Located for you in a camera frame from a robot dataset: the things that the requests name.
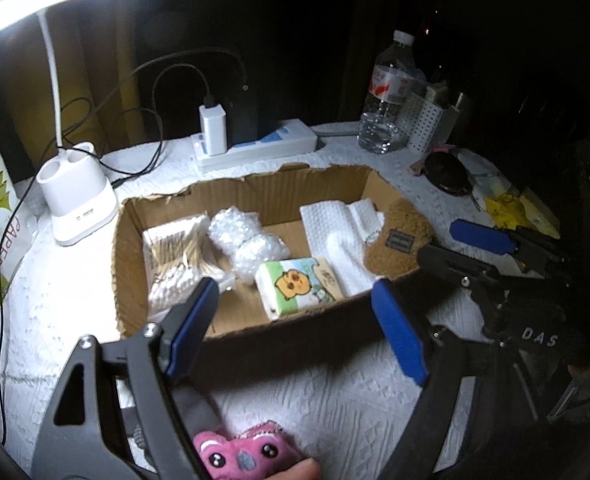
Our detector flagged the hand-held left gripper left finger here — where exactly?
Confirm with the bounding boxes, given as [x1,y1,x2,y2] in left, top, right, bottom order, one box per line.
[31,276,221,480]

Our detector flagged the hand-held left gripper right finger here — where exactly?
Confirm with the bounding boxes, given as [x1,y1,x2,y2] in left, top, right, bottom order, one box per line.
[369,278,482,480]

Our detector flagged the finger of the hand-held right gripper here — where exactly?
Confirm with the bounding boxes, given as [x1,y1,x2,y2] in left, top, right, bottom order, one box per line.
[449,218,568,275]
[417,244,511,295]

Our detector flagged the brown cardboard box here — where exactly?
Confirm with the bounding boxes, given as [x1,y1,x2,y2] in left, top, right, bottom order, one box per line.
[112,163,434,342]

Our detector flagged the brown fuzzy plush pouch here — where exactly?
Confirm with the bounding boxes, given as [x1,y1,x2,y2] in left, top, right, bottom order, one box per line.
[363,198,434,279]

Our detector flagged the bag of cotton swabs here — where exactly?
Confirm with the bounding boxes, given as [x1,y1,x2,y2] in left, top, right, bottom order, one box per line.
[142,214,227,319]

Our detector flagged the bubble wrap roll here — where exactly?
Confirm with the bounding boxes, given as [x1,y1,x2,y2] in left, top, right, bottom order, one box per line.
[208,205,262,257]
[232,233,289,289]

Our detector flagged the white paper napkins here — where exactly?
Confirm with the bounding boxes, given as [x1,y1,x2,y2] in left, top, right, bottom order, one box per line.
[299,198,392,297]

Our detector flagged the cartoon print tissue pack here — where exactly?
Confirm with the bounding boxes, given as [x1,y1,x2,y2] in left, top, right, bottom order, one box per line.
[254,257,338,322]

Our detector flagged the pink plush toy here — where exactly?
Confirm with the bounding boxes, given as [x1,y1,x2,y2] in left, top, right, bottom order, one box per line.
[192,421,307,480]

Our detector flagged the person's left hand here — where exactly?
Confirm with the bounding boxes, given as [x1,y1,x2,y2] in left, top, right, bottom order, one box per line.
[274,460,322,480]

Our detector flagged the yellow tissue pack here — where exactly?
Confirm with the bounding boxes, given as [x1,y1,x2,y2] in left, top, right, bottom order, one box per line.
[484,191,562,240]

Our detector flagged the black round pouch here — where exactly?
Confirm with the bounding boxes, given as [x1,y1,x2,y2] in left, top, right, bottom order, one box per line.
[422,152,472,196]

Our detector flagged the white embossed tablecloth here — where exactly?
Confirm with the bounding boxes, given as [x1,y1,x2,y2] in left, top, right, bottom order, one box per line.
[0,122,531,480]

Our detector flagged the white perforated basket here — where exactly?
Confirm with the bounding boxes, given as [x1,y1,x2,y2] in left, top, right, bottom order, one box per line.
[404,91,459,154]

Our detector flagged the clear water bottle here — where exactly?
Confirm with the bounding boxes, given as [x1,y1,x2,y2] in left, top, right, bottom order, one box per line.
[357,29,427,155]

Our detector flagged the white desk lamp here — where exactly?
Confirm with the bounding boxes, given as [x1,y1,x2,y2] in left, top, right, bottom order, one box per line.
[0,0,159,249]

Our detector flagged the white charger plug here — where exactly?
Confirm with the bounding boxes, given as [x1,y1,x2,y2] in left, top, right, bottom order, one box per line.
[198,104,228,157]

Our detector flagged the white power strip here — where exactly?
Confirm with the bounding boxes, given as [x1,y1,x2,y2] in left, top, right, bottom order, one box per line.
[190,118,319,171]

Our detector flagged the black power adapter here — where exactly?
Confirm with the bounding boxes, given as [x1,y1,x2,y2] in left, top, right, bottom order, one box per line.
[227,92,262,144]

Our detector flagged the thin black lamp cable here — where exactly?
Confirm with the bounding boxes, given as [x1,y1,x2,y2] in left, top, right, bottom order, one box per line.
[0,169,42,447]

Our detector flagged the black charger cable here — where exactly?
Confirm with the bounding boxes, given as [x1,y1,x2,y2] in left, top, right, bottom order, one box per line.
[97,65,217,181]

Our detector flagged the black adapter cable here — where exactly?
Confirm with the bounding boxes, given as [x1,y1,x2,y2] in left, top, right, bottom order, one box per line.
[57,47,250,149]

